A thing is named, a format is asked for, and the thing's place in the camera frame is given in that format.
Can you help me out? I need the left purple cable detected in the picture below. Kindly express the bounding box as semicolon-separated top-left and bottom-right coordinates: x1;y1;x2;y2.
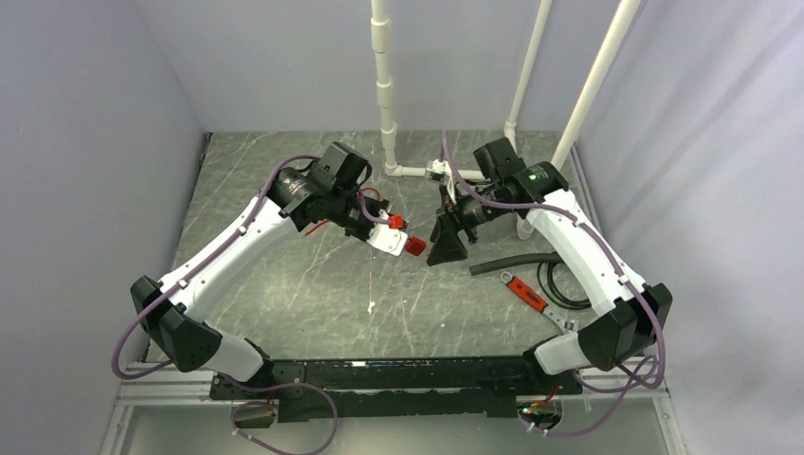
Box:
111;154;403;455

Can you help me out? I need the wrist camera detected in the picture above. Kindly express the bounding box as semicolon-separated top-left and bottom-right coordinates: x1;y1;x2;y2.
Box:
366;211;409;257
425;159;454;188

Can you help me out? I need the red cable lock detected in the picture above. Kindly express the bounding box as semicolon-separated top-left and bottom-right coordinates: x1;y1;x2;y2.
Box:
404;236;428;257
304;187;382;236

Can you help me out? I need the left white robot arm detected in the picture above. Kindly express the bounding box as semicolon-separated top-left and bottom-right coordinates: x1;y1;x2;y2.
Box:
131;142;409;398

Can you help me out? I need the white PVC pipe frame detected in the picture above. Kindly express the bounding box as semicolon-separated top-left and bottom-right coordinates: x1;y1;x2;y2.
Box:
370;1;640;237

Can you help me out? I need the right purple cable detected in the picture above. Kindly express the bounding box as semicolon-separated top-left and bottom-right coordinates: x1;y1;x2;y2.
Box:
439;130;667;439

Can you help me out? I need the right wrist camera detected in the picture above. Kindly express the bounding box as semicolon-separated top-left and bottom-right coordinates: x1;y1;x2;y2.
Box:
425;159;454;188

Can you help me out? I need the red handled tool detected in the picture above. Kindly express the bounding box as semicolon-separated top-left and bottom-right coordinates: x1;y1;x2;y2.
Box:
500;271;579;334

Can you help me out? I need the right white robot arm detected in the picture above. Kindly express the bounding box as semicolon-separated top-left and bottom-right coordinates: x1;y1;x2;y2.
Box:
427;137;672;393

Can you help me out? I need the purple cable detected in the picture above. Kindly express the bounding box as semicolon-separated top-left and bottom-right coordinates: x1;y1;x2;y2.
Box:
111;154;403;455
439;130;667;439

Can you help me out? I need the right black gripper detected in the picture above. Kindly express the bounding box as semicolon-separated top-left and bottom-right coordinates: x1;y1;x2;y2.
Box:
427;181;514;264

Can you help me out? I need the black coiled cable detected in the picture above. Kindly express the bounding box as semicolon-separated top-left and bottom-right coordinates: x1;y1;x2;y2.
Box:
537;262;592;312

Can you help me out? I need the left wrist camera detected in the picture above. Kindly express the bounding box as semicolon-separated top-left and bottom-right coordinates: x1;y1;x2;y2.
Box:
366;211;409;257

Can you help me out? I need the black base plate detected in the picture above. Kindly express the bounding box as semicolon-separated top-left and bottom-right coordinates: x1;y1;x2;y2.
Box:
210;355;581;423

